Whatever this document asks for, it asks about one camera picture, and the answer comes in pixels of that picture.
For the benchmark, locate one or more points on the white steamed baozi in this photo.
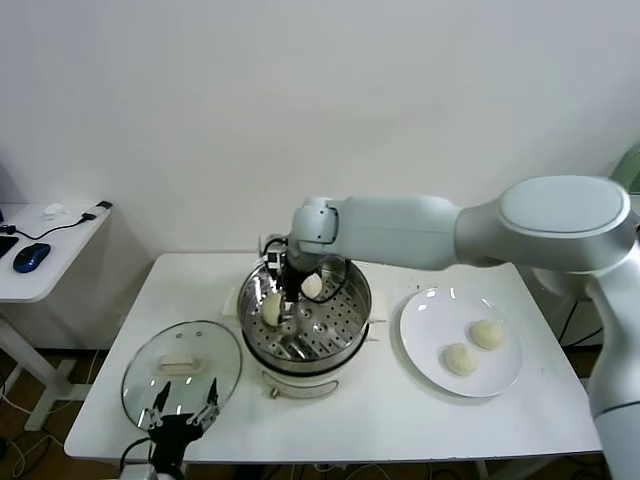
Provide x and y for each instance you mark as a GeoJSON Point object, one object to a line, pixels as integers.
{"type": "Point", "coordinates": [272, 310]}
{"type": "Point", "coordinates": [312, 286]}
{"type": "Point", "coordinates": [460, 359]}
{"type": "Point", "coordinates": [487, 334]}

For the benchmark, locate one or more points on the white side desk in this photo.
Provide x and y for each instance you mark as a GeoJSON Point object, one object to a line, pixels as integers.
{"type": "Point", "coordinates": [50, 250]}

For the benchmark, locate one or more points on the white round plate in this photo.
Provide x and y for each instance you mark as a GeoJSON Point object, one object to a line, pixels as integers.
{"type": "Point", "coordinates": [425, 320]}

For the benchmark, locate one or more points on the round glass lid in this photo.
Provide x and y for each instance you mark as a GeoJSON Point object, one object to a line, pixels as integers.
{"type": "Point", "coordinates": [200, 345]}

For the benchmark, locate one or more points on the pale green appliance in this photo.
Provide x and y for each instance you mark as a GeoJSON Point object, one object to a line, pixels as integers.
{"type": "Point", "coordinates": [634, 170]}

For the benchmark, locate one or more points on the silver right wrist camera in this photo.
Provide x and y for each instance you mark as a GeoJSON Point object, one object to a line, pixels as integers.
{"type": "Point", "coordinates": [275, 257]}

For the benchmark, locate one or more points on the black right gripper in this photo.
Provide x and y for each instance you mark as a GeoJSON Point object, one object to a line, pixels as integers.
{"type": "Point", "coordinates": [291, 277]}

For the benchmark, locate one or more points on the stainless steel steamer basket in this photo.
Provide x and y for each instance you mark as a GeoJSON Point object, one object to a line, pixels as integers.
{"type": "Point", "coordinates": [350, 320]}

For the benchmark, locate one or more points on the blue computer mouse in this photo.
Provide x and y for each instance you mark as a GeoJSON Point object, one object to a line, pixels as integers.
{"type": "Point", "coordinates": [32, 257]}

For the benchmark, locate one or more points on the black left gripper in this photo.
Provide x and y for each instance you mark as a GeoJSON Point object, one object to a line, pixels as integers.
{"type": "Point", "coordinates": [175, 435]}

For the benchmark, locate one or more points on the white crumpled tissue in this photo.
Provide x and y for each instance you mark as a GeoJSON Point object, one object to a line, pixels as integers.
{"type": "Point", "coordinates": [55, 211]}

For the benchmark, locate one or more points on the black keyboard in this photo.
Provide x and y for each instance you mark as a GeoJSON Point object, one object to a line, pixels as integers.
{"type": "Point", "coordinates": [6, 247]}

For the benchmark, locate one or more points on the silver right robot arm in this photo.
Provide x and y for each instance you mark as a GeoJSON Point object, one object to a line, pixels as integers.
{"type": "Point", "coordinates": [400, 230]}

